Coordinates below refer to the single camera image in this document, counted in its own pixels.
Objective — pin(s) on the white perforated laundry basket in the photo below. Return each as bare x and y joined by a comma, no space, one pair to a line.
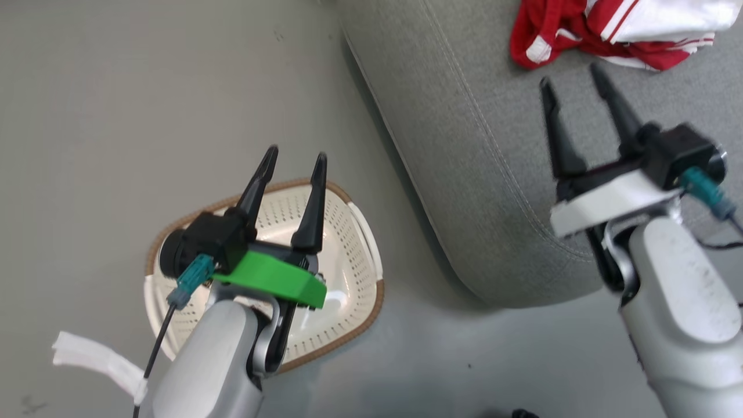
348,267

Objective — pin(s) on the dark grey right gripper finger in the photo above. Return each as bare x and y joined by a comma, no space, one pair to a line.
618,110
558,136

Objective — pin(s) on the grey fabric sofa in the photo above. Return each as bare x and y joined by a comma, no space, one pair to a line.
476,145

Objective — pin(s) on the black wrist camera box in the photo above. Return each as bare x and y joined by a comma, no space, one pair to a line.
682,152
203,241

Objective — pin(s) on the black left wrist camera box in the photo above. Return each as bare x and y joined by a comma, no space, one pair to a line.
203,241

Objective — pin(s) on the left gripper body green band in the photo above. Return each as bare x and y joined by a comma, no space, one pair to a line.
273,278

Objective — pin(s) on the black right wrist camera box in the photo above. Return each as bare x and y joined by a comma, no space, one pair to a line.
682,152

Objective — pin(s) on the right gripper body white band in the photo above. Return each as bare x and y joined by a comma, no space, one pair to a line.
606,202

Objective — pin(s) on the red and white garment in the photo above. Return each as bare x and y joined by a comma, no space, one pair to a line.
609,29

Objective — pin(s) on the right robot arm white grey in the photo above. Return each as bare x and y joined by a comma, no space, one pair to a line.
679,313

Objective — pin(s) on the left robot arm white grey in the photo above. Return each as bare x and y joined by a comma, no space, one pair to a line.
209,360

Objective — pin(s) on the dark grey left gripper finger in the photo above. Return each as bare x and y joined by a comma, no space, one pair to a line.
258,186
313,209

